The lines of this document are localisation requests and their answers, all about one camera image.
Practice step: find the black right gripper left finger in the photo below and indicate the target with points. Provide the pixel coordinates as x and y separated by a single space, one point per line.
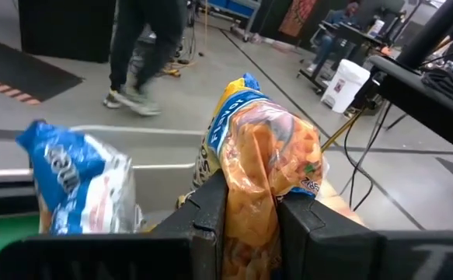
195 241

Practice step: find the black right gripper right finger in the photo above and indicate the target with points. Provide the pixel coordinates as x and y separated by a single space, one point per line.
327 253

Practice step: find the blue Maruchan noodle packet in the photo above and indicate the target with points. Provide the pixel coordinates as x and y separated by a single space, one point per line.
265 155
74 183

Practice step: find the white trash bin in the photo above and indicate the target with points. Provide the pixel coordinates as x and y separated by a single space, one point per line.
344 85

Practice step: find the person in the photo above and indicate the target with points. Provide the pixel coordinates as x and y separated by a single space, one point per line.
148 39
335 23

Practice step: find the black office desk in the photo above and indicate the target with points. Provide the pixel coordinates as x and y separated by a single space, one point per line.
350 35

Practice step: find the blue metal cart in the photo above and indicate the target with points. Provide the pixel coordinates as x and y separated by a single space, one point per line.
234 5

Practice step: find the orange patterned cloth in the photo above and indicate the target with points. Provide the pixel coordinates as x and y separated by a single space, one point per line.
298 15

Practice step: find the black hazard-striped floor mat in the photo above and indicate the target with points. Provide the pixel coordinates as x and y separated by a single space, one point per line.
24 66

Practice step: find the black stand pole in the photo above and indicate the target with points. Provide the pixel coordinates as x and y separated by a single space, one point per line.
432 31

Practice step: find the black cabinet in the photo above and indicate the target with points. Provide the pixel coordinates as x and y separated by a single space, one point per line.
67 27

